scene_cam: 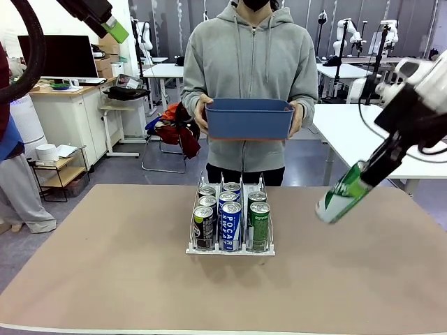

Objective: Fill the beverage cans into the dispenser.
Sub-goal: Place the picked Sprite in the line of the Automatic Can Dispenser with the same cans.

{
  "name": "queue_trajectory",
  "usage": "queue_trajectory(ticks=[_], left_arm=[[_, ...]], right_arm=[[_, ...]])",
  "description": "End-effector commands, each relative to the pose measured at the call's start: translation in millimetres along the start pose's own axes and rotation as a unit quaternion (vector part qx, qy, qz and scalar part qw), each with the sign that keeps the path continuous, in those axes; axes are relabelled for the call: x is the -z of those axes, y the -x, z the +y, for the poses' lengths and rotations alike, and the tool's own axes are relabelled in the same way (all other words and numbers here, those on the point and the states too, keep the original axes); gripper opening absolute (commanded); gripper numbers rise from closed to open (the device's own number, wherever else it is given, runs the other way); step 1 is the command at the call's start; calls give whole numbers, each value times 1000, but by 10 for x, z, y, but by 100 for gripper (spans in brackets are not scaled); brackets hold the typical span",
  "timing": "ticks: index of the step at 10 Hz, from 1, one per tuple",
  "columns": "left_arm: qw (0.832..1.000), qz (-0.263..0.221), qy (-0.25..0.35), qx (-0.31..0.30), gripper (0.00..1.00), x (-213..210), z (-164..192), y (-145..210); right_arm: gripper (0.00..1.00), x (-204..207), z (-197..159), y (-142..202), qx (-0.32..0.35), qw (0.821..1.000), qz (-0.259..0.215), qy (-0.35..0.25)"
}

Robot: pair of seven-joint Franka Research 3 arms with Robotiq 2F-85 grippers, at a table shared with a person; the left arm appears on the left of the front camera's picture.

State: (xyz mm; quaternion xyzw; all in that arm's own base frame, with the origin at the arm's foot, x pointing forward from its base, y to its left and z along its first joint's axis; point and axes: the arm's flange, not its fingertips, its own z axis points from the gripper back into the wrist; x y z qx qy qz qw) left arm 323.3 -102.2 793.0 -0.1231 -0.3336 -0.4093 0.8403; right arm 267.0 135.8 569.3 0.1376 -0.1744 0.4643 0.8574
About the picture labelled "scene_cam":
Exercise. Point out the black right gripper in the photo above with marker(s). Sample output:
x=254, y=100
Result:
x=408, y=115

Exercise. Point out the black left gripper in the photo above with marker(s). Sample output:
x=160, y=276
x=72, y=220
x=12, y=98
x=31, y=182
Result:
x=91, y=10

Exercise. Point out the green and white beverage can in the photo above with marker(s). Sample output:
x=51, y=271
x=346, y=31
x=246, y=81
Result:
x=335, y=206

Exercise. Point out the blue plastic storage bin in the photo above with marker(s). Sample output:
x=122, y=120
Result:
x=248, y=120

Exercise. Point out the blue Pocari Sweat can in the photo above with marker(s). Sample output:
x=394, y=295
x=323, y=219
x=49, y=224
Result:
x=227, y=198
x=231, y=228
x=232, y=187

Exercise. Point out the black beverage can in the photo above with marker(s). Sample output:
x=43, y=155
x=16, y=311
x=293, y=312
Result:
x=207, y=191
x=207, y=201
x=204, y=230

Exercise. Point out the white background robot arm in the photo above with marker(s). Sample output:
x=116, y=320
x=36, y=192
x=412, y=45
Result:
x=145, y=38
x=344, y=38
x=391, y=35

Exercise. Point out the person's right forearm grey sleeve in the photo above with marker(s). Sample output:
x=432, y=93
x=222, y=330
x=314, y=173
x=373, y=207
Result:
x=188, y=104

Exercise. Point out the person's left forearm grey sleeve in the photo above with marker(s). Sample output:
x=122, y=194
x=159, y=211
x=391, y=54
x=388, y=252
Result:
x=310, y=113

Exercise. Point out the person's left hand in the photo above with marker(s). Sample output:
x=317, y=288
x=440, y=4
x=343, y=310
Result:
x=297, y=120

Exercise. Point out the person's right hand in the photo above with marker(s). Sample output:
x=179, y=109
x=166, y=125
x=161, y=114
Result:
x=200, y=117

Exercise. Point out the tall cardboard box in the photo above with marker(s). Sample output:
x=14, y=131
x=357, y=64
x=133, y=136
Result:
x=110, y=49

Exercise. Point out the large white table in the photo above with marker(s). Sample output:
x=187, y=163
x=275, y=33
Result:
x=349, y=139

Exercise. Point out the low cardboard box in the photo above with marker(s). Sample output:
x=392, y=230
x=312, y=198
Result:
x=104, y=68

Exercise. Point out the tray of packets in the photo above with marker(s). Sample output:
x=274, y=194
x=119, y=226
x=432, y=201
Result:
x=129, y=82

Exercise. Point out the black computer monitor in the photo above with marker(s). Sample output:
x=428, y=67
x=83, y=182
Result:
x=70, y=56

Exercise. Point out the black bag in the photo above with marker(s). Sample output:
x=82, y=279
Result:
x=125, y=92

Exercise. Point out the white background table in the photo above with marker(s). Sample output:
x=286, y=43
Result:
x=167, y=70
x=349, y=71

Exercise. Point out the white stand side table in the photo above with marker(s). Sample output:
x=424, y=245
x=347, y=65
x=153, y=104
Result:
x=115, y=109

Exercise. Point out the green dish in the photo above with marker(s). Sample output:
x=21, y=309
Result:
x=60, y=86

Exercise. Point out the white desk wooden top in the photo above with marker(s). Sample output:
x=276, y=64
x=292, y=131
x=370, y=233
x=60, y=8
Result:
x=70, y=111

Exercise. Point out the black tripod stand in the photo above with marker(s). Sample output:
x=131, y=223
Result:
x=379, y=56

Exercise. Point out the white air purifier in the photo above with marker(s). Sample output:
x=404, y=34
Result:
x=28, y=122

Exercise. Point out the red jacket pile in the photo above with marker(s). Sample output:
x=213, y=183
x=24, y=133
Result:
x=185, y=139

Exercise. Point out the person in grey hoodie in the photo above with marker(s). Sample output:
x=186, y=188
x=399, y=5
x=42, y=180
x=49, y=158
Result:
x=251, y=59

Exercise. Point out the white cylinder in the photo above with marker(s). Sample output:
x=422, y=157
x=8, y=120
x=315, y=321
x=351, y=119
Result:
x=46, y=153

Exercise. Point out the black face mask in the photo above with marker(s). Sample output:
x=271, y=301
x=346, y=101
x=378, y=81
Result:
x=256, y=3

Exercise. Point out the person in dark red shirt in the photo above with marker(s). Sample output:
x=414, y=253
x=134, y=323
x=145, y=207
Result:
x=21, y=195

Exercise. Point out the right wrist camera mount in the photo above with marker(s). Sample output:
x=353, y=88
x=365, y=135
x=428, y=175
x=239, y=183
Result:
x=387, y=91

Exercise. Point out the metal frame chair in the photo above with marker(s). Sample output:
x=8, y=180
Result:
x=164, y=171

